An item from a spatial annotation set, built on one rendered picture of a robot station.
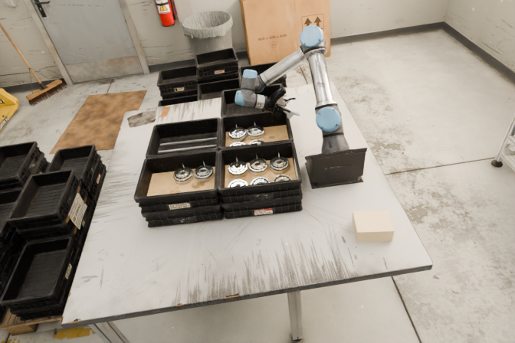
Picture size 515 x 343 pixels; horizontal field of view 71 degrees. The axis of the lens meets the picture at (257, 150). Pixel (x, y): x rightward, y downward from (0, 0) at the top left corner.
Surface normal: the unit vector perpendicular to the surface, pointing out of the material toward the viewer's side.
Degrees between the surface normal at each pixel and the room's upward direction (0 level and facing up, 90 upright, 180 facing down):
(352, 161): 90
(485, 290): 0
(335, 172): 90
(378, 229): 0
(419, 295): 0
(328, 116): 56
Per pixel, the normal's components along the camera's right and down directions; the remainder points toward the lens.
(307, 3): 0.08, 0.50
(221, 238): -0.11, -0.76
